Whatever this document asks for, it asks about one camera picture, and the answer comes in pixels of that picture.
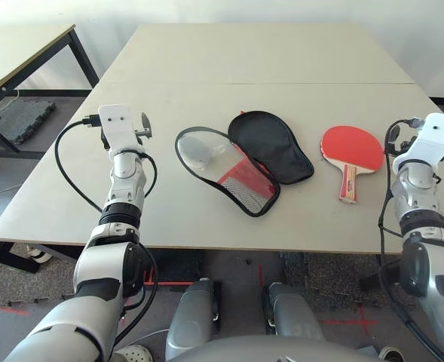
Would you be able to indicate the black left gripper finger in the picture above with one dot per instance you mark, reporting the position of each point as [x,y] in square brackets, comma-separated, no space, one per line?
[146,121]

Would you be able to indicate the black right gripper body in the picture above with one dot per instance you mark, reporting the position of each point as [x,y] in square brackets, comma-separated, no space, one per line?
[406,145]

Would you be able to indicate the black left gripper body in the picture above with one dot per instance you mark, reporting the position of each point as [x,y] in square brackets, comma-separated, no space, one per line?
[146,132]

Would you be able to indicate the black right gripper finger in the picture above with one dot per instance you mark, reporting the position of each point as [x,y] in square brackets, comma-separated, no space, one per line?
[394,132]

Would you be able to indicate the red ping-pong paddle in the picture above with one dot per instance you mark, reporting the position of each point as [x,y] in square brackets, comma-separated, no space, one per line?
[351,145]

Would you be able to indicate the red black paddle case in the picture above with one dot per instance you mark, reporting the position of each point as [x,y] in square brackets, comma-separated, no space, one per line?
[278,151]

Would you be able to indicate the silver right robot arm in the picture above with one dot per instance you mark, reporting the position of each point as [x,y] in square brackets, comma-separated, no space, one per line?
[429,271]

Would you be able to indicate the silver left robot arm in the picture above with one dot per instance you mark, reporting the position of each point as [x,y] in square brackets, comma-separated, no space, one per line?
[110,260]

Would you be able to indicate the dark foam floor mat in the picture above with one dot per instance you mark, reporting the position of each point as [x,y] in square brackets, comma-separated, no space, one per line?
[22,115]

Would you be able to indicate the black-framed side table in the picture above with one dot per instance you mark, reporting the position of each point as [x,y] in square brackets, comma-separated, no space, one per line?
[25,47]

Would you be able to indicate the white striped shoe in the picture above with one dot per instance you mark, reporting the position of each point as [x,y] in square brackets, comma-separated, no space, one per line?
[38,254]

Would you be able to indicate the silver robot left leg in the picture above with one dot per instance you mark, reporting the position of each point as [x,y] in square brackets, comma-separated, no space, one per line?
[191,313]

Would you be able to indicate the silver robot leg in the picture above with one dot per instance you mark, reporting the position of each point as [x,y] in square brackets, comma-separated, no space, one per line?
[293,313]
[191,313]

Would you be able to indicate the silver robot right leg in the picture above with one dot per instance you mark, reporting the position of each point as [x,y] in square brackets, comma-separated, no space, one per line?
[293,313]

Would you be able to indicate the white tape roll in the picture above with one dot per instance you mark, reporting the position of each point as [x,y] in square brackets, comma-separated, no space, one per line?
[392,355]

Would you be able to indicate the white perforated shoe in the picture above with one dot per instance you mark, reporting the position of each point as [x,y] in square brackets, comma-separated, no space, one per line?
[133,353]

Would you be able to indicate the grey robot torso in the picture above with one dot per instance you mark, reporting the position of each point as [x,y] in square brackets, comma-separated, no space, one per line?
[274,352]

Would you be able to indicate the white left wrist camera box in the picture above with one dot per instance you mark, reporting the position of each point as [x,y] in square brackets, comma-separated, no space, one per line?
[118,126]

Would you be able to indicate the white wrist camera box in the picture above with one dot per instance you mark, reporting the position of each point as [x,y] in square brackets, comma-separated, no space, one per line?
[434,137]
[118,126]

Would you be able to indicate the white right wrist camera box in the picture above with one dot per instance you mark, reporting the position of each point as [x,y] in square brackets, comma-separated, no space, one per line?
[434,137]

